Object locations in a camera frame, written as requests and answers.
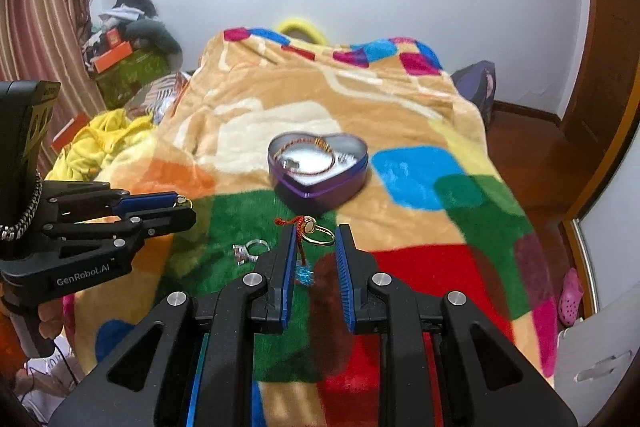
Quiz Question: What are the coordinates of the silver gemstone ring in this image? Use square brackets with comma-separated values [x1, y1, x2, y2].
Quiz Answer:
[231, 237, 272, 266]

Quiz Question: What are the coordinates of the gold ring with red string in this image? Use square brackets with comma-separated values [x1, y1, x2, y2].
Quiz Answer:
[273, 213, 338, 249]

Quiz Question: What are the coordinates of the blue beaded red-cord charm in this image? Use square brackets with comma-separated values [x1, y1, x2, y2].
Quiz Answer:
[295, 237, 314, 287]

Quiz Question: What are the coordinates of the left hand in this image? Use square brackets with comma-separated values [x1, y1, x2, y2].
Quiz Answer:
[38, 298, 64, 339]

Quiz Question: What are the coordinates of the yellow cloth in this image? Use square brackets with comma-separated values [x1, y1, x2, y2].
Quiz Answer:
[46, 108, 155, 182]

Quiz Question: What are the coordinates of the green box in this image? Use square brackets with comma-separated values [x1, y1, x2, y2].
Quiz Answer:
[94, 49, 170, 109]

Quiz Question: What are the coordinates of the orange box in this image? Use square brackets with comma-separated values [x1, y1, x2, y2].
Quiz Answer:
[92, 41, 134, 74]

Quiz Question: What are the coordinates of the striped red curtain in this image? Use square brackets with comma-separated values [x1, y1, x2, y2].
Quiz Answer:
[1, 0, 105, 174]

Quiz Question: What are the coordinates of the pink croc shoe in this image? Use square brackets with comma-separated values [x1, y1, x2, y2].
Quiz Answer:
[558, 268, 584, 327]

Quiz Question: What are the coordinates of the dark clothes pile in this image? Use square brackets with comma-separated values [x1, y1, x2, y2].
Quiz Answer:
[99, 0, 182, 57]

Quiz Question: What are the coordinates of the colourful plush blanket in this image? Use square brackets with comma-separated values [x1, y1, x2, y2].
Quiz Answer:
[44, 26, 560, 427]

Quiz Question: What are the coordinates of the white wardrobe sliding door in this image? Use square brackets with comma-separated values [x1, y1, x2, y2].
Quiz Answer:
[553, 175, 640, 427]

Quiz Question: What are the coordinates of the purple heart-shaped tin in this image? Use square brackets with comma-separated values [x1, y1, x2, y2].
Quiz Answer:
[267, 132, 369, 205]

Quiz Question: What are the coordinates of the brown wooden door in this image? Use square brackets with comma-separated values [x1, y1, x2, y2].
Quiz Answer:
[561, 0, 639, 220]

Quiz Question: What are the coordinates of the yellow pillow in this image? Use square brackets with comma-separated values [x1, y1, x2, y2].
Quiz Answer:
[276, 17, 329, 46]

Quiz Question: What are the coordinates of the red braided bracelet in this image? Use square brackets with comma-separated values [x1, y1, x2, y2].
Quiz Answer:
[271, 134, 338, 176]

